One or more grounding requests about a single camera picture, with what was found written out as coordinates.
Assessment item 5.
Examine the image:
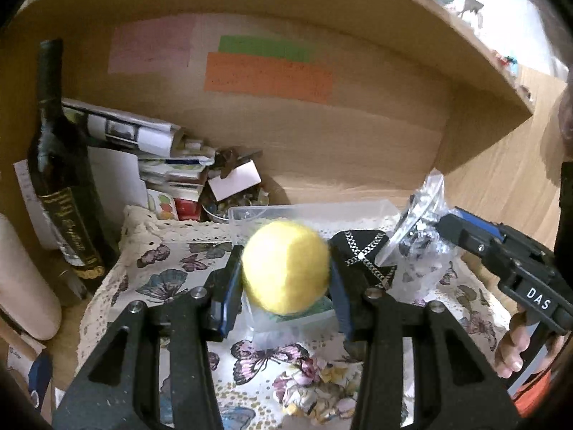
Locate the clear plastic bag with cord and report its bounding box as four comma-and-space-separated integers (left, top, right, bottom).
375, 169, 458, 305

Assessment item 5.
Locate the green striped knit sock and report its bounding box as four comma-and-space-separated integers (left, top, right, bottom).
270, 296, 333, 322

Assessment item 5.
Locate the butterfly print lace cloth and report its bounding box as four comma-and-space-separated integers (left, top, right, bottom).
78, 200, 510, 429

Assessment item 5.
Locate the wooden shelf board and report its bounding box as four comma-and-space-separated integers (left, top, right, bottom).
9, 0, 533, 113

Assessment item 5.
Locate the pink sticky note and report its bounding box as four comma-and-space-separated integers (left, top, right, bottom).
108, 14, 196, 74

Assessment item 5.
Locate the orange sticky note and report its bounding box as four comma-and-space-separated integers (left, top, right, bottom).
204, 52, 334, 104

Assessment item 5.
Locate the bowl of small stones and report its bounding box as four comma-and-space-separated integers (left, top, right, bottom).
199, 185, 270, 223

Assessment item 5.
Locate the blue white packet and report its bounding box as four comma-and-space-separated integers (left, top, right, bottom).
4, 338, 54, 423

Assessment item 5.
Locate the clear plastic storage box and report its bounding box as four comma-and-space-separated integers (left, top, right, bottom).
226, 199, 404, 350

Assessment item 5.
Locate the person's right hand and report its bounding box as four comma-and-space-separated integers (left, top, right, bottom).
493, 308, 567, 378

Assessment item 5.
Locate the black pouch with silver chain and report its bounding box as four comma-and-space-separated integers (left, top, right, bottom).
329, 230, 397, 291

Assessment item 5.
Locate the floral fabric scrunchie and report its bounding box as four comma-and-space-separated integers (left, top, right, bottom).
272, 356, 362, 425

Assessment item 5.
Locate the white folded card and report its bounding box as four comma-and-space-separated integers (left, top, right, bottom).
208, 160, 261, 202

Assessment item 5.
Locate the fruit print card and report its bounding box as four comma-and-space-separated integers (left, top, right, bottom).
146, 188, 179, 220

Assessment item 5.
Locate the stack of papers and booklets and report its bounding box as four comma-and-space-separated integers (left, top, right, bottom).
62, 98, 216, 204

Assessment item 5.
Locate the green sticky note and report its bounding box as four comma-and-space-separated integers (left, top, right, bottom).
217, 35, 314, 62

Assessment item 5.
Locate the yellow white felt ball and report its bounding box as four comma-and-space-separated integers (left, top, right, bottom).
241, 220, 330, 315

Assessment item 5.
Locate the small red box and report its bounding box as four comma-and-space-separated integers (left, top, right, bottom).
174, 198, 202, 221

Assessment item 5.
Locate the dark wine bottle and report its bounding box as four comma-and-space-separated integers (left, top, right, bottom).
27, 39, 119, 293

